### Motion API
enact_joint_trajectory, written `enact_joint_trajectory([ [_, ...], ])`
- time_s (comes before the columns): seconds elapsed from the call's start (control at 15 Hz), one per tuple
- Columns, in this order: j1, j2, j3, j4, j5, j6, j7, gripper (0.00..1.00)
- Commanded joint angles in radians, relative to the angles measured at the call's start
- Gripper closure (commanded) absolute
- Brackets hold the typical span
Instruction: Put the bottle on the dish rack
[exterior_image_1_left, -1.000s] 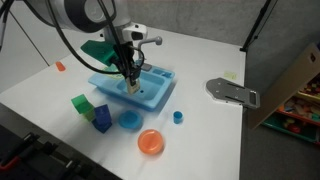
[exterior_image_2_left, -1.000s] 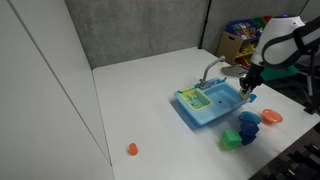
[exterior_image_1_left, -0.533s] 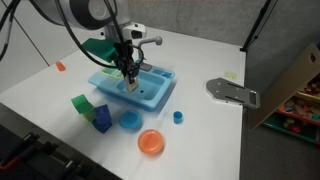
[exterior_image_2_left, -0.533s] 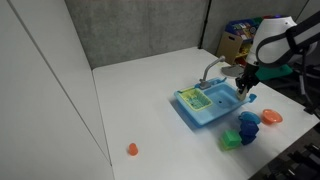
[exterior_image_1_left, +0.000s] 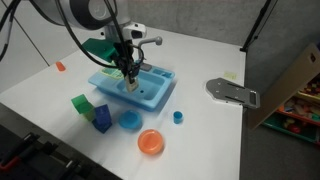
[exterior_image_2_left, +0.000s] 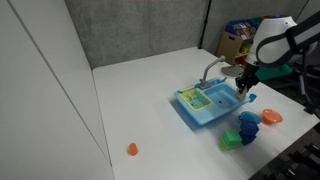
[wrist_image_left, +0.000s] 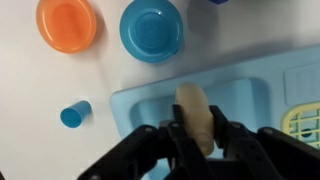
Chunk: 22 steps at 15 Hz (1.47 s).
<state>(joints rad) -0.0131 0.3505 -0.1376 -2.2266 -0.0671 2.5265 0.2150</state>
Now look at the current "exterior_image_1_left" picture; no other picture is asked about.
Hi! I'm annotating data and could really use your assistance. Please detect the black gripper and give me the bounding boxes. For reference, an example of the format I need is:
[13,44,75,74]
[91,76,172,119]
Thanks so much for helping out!
[110,41,141,85]

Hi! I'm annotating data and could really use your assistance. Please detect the yellow-green toy dish rack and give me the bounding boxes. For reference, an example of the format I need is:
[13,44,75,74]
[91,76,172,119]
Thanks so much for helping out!
[100,66,123,80]

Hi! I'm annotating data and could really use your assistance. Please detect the light blue toy sink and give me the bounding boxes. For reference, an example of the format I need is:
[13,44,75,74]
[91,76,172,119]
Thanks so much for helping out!
[88,61,176,112]

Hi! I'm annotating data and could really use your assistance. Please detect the grey toy faucet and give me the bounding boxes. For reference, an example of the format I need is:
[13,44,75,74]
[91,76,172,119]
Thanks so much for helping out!
[135,35,164,73]

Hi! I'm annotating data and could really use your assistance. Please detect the blue toy bowl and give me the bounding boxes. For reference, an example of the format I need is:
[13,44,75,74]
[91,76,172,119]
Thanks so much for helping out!
[118,109,143,130]

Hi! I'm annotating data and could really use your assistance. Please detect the dark blue toy box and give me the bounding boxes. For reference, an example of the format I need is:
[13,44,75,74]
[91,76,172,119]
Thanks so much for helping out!
[91,103,113,135]

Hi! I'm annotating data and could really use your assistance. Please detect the green toy cube box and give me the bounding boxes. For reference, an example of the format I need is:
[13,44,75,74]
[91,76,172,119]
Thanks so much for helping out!
[70,93,94,116]

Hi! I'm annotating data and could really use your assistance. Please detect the lime green toy block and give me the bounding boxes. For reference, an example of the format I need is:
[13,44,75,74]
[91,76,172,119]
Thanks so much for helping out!
[82,109,97,122]

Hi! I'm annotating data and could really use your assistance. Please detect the small blue toy cup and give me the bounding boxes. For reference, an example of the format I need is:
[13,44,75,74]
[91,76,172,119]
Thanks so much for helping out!
[172,110,184,125]

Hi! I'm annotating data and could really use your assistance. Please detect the orange toy plate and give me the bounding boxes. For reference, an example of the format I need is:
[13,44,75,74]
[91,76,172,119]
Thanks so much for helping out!
[137,128,165,156]

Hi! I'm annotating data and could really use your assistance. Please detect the small orange toy cup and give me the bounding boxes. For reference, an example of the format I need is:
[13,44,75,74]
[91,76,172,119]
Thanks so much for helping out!
[55,61,67,72]

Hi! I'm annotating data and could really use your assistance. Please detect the yellow sticky note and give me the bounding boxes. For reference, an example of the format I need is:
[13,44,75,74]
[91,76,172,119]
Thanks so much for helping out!
[223,71,238,81]

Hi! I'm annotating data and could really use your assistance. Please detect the grey metal mounting plate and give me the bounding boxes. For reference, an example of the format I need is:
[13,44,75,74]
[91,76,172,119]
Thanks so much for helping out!
[205,77,261,110]

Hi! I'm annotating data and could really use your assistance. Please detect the black clamp equipment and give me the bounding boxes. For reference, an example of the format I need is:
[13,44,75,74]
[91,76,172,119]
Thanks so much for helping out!
[0,124,114,180]

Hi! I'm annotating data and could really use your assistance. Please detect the black stand pole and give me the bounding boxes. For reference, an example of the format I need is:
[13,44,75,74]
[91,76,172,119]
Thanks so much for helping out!
[239,0,278,53]

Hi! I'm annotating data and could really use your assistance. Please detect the wooden toy storage shelf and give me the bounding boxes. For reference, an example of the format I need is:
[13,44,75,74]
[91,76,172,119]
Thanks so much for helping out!
[247,42,320,145]

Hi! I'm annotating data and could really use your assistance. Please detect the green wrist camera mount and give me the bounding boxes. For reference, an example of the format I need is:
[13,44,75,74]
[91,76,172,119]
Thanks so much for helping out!
[81,37,118,64]

